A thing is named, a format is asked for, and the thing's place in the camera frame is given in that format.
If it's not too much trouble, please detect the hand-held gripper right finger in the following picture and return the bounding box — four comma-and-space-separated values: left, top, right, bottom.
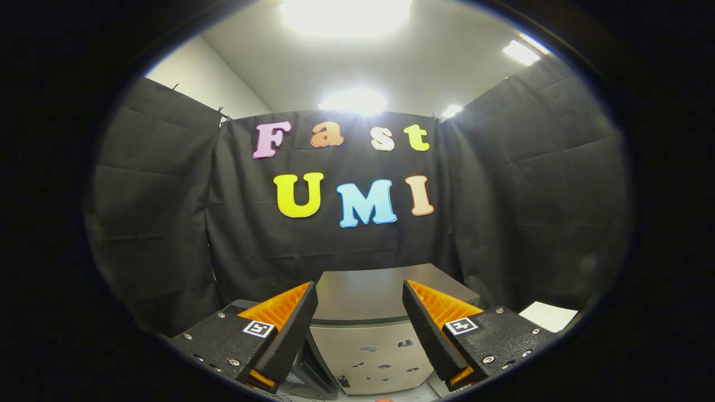
402, 279, 561, 393

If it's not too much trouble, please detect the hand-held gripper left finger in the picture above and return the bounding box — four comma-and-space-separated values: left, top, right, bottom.
169, 281, 319, 394

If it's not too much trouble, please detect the dark grey washing machine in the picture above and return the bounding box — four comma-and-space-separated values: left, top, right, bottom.
221, 299, 340, 400

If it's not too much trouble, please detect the beige cabinet with dark top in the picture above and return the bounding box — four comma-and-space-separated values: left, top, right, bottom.
306, 264, 481, 396

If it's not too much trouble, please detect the white flat board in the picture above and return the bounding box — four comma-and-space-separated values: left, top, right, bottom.
518, 301, 579, 333

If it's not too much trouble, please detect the black backdrop cloth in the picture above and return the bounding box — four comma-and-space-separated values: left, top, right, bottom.
84, 56, 635, 336

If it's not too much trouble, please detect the large ceiling light panel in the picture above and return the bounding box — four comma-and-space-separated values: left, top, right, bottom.
279, 0, 414, 37

